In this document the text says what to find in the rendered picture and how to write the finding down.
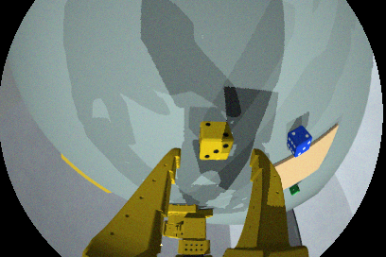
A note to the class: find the blue die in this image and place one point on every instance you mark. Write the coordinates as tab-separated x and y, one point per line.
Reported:
299	141

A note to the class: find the beige mat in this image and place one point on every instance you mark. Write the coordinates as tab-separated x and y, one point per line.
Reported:
292	170

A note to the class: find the green die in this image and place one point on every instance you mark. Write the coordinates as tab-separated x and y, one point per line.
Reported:
294	189

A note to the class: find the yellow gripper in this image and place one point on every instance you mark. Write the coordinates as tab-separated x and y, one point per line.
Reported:
136	230

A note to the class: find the yellow die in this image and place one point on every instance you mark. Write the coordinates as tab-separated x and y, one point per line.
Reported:
215	141

